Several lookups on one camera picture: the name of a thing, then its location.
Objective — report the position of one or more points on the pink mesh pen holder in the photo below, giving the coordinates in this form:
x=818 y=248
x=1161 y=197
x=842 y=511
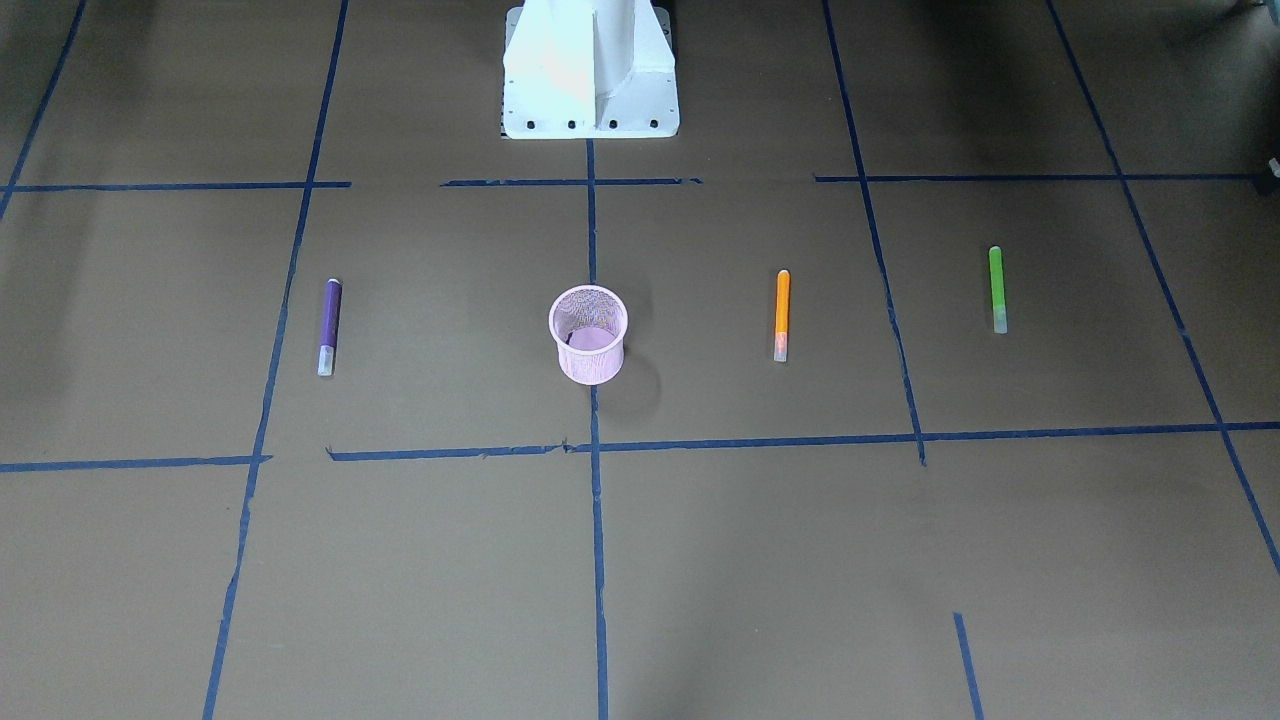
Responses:
x=589 y=324

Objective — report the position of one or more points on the green marker pen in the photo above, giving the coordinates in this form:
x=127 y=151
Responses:
x=997 y=290

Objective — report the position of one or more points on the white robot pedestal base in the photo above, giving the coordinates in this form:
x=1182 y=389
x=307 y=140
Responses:
x=589 y=69

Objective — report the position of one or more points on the purple marker pen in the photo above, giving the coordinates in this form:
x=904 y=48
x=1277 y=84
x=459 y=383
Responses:
x=326 y=356

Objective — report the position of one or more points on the orange marker pen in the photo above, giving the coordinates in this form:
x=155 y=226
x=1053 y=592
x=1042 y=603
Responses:
x=782 y=293

